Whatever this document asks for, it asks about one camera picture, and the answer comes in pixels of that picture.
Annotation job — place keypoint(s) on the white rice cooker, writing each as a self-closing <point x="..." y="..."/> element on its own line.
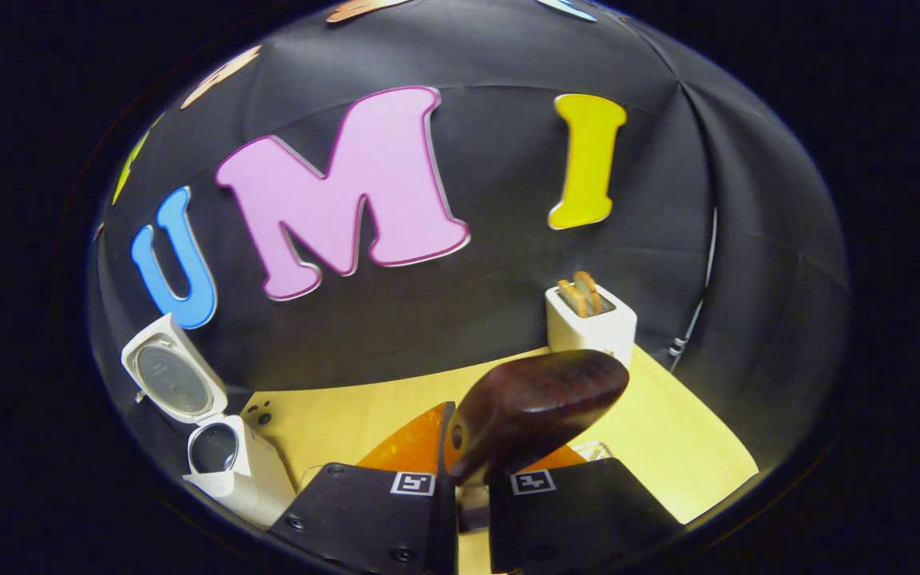
<point x="256" y="471"/>

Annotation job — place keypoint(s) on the toast slice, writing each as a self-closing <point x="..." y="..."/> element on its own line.
<point x="589" y="291"/>
<point x="572" y="298"/>

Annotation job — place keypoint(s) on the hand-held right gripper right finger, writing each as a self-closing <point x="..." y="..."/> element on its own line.
<point x="580" y="511"/>

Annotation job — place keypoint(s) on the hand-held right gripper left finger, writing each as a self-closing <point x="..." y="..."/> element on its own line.
<point x="380" y="519"/>

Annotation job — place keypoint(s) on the dark wooden spoon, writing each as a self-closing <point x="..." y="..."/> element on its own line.
<point x="532" y="407"/>

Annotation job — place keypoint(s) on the black backdrop cloth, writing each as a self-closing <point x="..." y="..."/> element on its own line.
<point x="508" y="263"/>

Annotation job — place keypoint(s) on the white toaster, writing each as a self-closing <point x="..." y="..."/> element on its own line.
<point x="588" y="335"/>

